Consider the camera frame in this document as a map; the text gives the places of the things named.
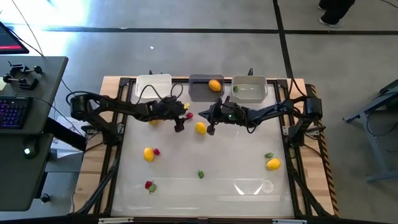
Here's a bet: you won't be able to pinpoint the white plastic basket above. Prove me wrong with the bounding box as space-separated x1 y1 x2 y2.
231 75 269 104
135 73 173 100

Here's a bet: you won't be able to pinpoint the black monitor with red line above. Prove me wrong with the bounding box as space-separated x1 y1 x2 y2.
0 21 30 55

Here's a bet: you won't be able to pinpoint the backlit black keyboard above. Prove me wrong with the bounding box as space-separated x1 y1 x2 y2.
0 95 34 130

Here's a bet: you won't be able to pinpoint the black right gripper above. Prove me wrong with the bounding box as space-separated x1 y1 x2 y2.
198 101 246 126

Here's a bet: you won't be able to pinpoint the dark grey desk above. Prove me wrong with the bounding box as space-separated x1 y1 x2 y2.
0 55 69 212

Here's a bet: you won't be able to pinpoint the silver metal bracket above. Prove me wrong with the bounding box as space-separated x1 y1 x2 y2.
272 218 308 224
98 217 134 224

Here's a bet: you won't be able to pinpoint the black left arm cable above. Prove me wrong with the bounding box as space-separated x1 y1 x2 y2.
134 81 185 102

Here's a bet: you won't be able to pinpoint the blue-grey metal stand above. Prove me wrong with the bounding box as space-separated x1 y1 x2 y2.
343 78 398 184

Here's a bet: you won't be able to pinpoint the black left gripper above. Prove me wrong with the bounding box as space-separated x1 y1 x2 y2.
155 98 191 124

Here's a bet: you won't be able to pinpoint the black mouse with light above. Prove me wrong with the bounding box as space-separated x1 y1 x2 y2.
22 137 40 161

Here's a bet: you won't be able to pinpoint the white paper sheets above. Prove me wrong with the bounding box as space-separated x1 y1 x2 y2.
49 115 88 159

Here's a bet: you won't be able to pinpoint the person's feet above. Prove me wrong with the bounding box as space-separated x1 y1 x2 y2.
317 0 356 29

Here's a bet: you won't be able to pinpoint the yellow black hazard tape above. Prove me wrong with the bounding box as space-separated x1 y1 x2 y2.
306 83 340 216

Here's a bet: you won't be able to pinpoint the black aluminium table frame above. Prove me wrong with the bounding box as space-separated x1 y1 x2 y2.
70 76 335 220

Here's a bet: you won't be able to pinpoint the black desk foot bar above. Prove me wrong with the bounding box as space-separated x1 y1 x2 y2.
43 117 88 152

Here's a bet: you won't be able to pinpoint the black clamp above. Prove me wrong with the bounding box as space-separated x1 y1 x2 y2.
2 74 40 91
7 61 43 77

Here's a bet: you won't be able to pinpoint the grey translucent plastic basket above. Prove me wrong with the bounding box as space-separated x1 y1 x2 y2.
188 73 226 103

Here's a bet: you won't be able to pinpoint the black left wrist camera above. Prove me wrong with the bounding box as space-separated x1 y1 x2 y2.
174 116 185 134

